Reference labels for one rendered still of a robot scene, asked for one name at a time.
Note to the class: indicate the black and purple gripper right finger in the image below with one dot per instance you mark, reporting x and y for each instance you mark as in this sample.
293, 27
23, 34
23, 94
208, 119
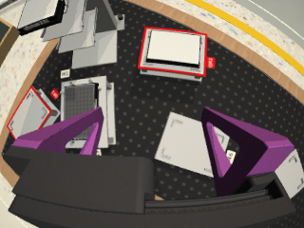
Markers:
260, 150

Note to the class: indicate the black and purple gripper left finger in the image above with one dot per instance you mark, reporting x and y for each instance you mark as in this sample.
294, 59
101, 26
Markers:
55, 136

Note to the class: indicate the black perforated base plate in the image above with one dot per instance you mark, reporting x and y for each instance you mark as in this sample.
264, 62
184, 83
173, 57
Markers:
142, 103

